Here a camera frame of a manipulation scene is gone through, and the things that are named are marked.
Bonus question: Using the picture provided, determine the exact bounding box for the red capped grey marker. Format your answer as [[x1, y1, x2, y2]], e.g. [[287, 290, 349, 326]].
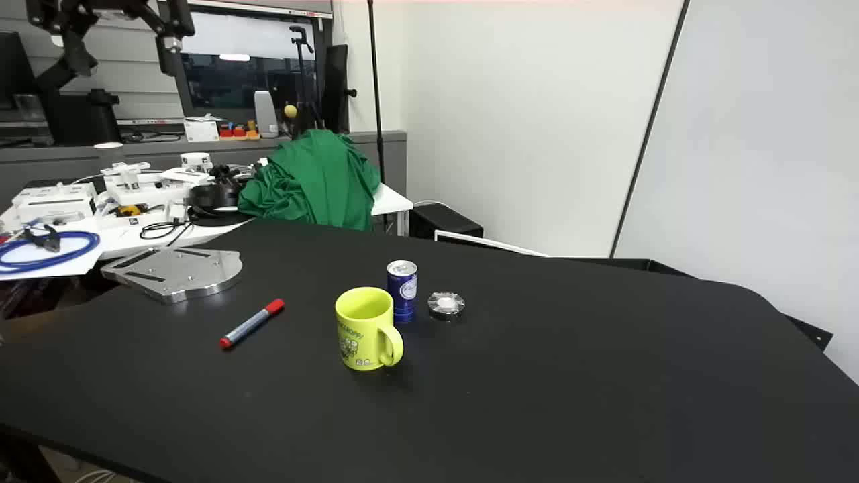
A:
[[218, 295, 290, 355]]

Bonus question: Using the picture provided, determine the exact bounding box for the yellow green mug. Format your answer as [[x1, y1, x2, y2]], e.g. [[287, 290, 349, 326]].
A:
[[333, 284, 408, 377]]

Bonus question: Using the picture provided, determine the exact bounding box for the blue drink can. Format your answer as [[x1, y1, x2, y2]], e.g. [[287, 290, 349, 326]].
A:
[[385, 257, 422, 329]]

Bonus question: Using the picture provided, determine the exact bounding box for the small silver object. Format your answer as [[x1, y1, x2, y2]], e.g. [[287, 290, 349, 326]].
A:
[[424, 287, 467, 322]]

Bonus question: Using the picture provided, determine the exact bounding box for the green cloth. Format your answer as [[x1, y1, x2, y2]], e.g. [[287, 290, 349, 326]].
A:
[[236, 127, 385, 235]]

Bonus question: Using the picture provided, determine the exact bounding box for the thin black vertical pole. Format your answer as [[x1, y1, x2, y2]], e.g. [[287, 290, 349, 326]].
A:
[[362, 0, 389, 185]]

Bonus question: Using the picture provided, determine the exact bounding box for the black upright stand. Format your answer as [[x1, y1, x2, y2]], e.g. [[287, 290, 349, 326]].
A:
[[320, 44, 359, 137]]

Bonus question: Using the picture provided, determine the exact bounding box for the white upright speaker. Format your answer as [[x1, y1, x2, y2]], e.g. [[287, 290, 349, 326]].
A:
[[253, 90, 282, 142]]

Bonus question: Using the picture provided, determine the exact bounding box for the black headset bundle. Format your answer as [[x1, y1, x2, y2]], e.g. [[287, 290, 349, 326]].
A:
[[186, 177, 256, 229]]

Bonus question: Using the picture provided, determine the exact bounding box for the dark computer monitor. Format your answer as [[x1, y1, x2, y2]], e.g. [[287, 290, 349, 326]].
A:
[[176, 7, 337, 129]]

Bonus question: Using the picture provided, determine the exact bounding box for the white mechanical assembly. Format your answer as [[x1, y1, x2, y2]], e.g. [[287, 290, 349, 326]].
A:
[[98, 151, 220, 223]]

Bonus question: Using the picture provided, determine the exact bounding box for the white work table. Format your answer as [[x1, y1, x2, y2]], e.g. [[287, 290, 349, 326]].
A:
[[0, 173, 417, 284]]

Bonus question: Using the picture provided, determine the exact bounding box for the black articulated stand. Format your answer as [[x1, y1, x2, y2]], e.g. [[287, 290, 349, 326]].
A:
[[25, 0, 125, 149]]

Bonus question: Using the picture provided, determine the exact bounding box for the white plastic apparatus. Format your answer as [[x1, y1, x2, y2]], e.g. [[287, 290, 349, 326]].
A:
[[0, 181, 100, 231]]

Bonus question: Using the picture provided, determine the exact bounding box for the grey desk partition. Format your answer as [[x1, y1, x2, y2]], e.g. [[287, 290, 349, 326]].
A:
[[0, 129, 410, 211]]

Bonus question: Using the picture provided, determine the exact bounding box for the black clip device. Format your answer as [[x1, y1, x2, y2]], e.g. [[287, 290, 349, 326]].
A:
[[23, 221, 64, 255]]

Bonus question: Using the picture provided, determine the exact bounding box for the grey metal base plate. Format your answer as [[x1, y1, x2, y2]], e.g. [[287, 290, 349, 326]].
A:
[[100, 244, 247, 307]]

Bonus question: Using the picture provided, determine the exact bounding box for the blue looped cable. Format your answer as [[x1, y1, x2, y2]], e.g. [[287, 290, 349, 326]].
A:
[[0, 229, 103, 278]]

